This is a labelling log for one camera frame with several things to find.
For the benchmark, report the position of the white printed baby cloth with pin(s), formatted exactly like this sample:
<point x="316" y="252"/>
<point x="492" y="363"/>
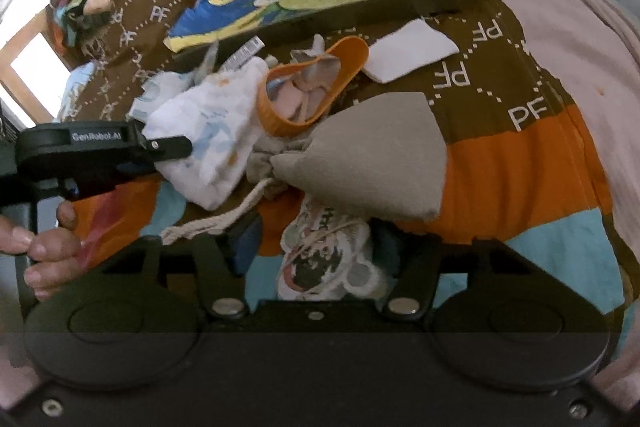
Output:
<point x="219" y="117"/>

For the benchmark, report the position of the cartoon printed small cloth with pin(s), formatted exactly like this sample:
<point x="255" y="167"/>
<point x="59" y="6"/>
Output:
<point x="327" y="255"/>

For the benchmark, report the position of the orange fabric cup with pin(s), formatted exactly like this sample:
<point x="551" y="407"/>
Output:
<point x="351" y="50"/>

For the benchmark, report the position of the grey drawstring pouch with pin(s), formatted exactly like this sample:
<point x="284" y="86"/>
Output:
<point x="382" y="158"/>

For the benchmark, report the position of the white square cloth pad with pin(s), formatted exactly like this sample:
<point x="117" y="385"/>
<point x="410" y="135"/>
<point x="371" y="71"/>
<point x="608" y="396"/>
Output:
<point x="409" y="48"/>

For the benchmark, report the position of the grey cloth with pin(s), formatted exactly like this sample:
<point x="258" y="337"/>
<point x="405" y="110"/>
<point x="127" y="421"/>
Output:
<point x="297" y="96"/>

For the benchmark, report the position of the person's left hand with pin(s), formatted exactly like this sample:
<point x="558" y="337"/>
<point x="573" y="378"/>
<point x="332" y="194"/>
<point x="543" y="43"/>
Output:
<point x="56" y="252"/>

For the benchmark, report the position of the wet wipes packet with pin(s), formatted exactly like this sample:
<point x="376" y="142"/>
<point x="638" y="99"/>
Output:
<point x="156" y="91"/>

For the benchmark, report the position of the brown patterned duvet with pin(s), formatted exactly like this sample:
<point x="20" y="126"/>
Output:
<point x="325" y="119"/>

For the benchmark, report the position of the pink bed sheet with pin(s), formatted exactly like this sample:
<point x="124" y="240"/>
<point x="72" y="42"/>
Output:
<point x="575" y="31"/>

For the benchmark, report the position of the wooden bed rail left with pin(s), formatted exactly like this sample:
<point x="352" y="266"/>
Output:
<point x="21" y="65"/>

